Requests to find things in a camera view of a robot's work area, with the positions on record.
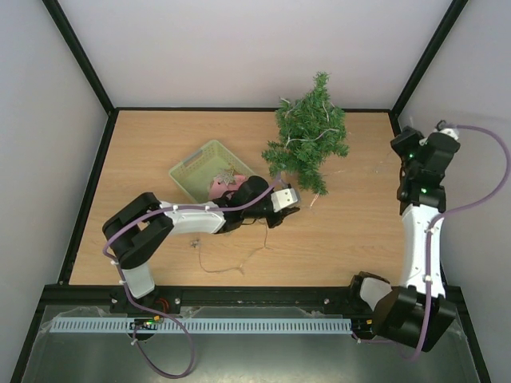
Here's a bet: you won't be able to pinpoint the light green plastic basket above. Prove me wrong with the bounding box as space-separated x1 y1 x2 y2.
168 140 255 203

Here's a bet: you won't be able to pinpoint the small green christmas tree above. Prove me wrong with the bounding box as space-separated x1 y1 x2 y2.
261 72 349 196

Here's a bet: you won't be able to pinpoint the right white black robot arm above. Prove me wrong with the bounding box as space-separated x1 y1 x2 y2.
348 127 461 353

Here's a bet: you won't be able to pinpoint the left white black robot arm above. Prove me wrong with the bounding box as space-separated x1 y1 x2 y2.
102 176 300 299

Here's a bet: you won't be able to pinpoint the silver star ornament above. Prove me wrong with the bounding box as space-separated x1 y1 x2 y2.
216 168 236 187

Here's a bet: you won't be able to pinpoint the pink paper ornaments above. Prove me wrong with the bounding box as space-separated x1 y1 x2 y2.
208 174 247 200

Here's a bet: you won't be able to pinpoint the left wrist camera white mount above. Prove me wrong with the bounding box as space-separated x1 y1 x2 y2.
271 188 301 212

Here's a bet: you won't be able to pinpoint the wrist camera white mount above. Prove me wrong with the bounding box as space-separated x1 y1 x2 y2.
271 188 301 212
435 120 459 141

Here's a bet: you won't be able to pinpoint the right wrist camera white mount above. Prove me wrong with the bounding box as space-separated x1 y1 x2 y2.
435 120 459 141

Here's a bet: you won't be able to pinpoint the light blue slotted cable duct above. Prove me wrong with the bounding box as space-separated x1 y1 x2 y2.
50 318 352 334

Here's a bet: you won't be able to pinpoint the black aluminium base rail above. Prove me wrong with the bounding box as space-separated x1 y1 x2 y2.
38 283 466 316

